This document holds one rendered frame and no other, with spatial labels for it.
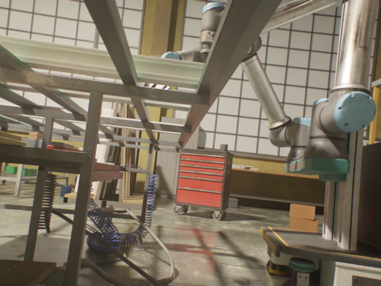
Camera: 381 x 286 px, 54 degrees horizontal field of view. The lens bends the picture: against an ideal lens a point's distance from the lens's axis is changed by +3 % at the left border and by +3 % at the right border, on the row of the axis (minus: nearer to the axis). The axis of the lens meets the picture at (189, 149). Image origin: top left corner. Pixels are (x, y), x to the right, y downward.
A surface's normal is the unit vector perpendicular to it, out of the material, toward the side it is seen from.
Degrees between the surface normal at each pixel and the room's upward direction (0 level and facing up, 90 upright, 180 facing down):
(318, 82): 90
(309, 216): 90
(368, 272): 90
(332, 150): 70
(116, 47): 180
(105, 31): 180
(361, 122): 95
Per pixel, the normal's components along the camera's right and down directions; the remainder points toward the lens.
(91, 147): 0.07, -0.07
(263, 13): -0.11, 0.99
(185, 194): -0.30, -0.11
